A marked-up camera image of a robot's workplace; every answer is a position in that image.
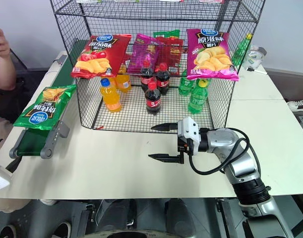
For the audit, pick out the green belt conveyor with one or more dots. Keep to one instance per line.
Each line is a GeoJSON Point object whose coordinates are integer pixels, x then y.
{"type": "Point", "coordinates": [50, 138]}

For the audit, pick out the cola bottle red cap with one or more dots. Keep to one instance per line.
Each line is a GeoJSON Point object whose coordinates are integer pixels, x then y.
{"type": "Point", "coordinates": [146, 78]}
{"type": "Point", "coordinates": [162, 79]}
{"type": "Point", "coordinates": [152, 100]}

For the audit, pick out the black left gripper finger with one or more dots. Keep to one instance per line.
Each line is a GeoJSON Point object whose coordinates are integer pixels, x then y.
{"type": "Point", "coordinates": [14, 164]}

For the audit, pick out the green soda bottle yellow cap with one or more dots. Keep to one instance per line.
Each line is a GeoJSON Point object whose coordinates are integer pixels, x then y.
{"type": "Point", "coordinates": [240, 50]}
{"type": "Point", "coordinates": [185, 85]}
{"type": "Point", "coordinates": [197, 99]}

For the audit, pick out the black and white marker pen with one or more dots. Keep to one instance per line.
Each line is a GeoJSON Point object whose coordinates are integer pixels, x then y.
{"type": "Point", "coordinates": [256, 70]}

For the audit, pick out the white crumpled plastic packaging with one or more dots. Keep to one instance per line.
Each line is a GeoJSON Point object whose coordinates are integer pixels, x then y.
{"type": "Point", "coordinates": [255, 55]}

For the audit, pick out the black shoe white sole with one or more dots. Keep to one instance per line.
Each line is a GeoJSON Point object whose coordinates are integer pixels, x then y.
{"type": "Point", "coordinates": [8, 231]}
{"type": "Point", "coordinates": [63, 230]}

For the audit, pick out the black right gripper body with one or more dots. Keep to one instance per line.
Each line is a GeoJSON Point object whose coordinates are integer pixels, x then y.
{"type": "Point", "coordinates": [184, 146]}

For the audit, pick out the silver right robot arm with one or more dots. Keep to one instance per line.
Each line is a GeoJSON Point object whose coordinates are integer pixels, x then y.
{"type": "Point", "coordinates": [240, 158]}

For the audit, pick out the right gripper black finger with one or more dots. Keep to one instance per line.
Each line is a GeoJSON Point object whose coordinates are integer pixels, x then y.
{"type": "Point", "coordinates": [166, 158]}
{"type": "Point", "coordinates": [164, 127]}

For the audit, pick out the small purple snack bag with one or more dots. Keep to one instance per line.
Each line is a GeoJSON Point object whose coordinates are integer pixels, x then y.
{"type": "Point", "coordinates": [141, 53]}

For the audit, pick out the orange soda bottle blue cap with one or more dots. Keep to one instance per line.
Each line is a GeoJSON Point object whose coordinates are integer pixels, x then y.
{"type": "Point", "coordinates": [123, 83]}
{"type": "Point", "coordinates": [110, 98]}

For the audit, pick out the small red snack bag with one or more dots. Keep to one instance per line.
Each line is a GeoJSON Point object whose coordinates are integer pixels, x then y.
{"type": "Point", "coordinates": [172, 55]}

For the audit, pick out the magenta original chips bag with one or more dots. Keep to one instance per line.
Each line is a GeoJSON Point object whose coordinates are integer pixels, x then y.
{"type": "Point", "coordinates": [210, 57]}

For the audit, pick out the green potato chips bag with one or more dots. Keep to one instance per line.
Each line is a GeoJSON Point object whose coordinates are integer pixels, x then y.
{"type": "Point", "coordinates": [43, 109]}

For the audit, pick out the white sneaker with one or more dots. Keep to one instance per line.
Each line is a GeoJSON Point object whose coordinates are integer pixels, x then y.
{"type": "Point", "coordinates": [298, 104]}

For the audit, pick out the small green snack bag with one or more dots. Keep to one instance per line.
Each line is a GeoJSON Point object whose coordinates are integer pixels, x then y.
{"type": "Point", "coordinates": [166, 33]}

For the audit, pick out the bystander's bare forearm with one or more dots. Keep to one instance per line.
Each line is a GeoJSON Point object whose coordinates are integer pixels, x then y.
{"type": "Point", "coordinates": [3, 74]}

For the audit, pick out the red tomato chips bag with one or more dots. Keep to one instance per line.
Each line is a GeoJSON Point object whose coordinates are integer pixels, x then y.
{"type": "Point", "coordinates": [101, 55]}

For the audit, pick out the bystander's bare hand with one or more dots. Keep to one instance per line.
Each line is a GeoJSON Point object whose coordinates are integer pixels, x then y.
{"type": "Point", "coordinates": [1, 43]}

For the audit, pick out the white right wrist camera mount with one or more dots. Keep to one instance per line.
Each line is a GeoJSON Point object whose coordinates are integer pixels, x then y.
{"type": "Point", "coordinates": [189, 130]}

